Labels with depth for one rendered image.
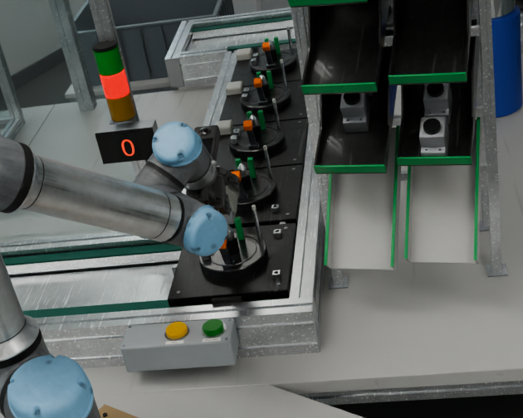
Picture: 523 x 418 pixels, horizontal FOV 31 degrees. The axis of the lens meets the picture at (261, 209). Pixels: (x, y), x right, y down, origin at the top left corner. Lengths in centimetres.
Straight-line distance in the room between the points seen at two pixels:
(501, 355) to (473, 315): 13
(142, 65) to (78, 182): 253
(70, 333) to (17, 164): 71
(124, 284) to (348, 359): 53
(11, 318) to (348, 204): 70
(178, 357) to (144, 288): 28
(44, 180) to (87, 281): 84
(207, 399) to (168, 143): 51
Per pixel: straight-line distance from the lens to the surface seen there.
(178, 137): 155
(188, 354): 179
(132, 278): 208
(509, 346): 183
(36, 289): 214
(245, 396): 179
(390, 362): 181
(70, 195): 131
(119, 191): 136
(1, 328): 149
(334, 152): 177
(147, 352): 181
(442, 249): 183
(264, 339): 184
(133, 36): 380
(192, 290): 189
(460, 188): 185
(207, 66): 304
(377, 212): 184
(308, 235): 201
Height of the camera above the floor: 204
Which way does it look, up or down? 31 degrees down
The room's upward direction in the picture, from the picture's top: 11 degrees counter-clockwise
